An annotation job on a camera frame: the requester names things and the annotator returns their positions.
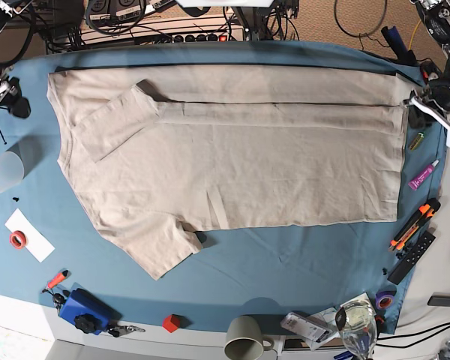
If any black gripper screen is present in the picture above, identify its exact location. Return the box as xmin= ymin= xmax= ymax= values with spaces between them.
xmin=5 ymin=77 xmax=31 ymax=119
xmin=408 ymin=106 xmax=434 ymax=130

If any beige T-shirt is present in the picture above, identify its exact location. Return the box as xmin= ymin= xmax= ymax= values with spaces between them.
xmin=47 ymin=65 xmax=414 ymax=279

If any yellow green battery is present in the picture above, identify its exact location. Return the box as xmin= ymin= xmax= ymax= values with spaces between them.
xmin=409 ymin=131 xmax=426 ymax=152

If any purple tube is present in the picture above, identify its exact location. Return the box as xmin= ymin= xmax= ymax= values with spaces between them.
xmin=408 ymin=159 xmax=440 ymax=191

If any frosted plastic cup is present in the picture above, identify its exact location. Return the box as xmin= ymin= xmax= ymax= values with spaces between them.
xmin=0 ymin=151 xmax=25 ymax=194

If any orange black utility knife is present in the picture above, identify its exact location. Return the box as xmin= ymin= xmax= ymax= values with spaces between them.
xmin=389 ymin=198 xmax=441 ymax=251

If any white paper sheet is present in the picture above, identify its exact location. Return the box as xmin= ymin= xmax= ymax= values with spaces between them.
xmin=4 ymin=208 xmax=55 ymax=263

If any black remote control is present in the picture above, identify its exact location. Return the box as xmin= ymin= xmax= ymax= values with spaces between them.
xmin=387 ymin=231 xmax=436 ymax=285

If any blue table cloth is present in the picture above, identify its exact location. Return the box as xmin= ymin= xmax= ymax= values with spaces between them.
xmin=0 ymin=39 xmax=450 ymax=337

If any red tape roll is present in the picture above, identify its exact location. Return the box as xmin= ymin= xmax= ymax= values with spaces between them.
xmin=9 ymin=230 xmax=28 ymax=250

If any white power strip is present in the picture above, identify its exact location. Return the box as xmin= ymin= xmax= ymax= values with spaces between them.
xmin=82 ymin=15 xmax=242 ymax=45

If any orange marker pen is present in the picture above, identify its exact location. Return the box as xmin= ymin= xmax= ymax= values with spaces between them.
xmin=42 ymin=269 xmax=69 ymax=293

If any black power adapter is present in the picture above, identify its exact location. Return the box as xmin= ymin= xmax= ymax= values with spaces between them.
xmin=427 ymin=292 xmax=450 ymax=308

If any purple tape roll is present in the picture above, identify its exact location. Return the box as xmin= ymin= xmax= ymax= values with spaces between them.
xmin=375 ymin=289 xmax=396 ymax=310

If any clear wine glass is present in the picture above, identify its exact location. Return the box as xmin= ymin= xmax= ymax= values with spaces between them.
xmin=335 ymin=299 xmax=377 ymax=360

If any blue box with knob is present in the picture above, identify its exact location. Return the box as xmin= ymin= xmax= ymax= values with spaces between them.
xmin=59 ymin=288 xmax=114 ymax=335

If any packaged white device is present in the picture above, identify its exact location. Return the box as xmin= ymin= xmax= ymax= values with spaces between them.
xmin=280 ymin=312 xmax=335 ymax=343

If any key bunch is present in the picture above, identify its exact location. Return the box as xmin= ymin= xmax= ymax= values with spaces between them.
xmin=107 ymin=325 xmax=146 ymax=338

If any red cube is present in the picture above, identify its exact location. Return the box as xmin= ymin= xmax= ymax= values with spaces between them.
xmin=162 ymin=314 xmax=181 ymax=333

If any grey ceramic mug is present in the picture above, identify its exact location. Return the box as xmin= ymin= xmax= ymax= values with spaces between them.
xmin=223 ymin=316 xmax=275 ymax=360

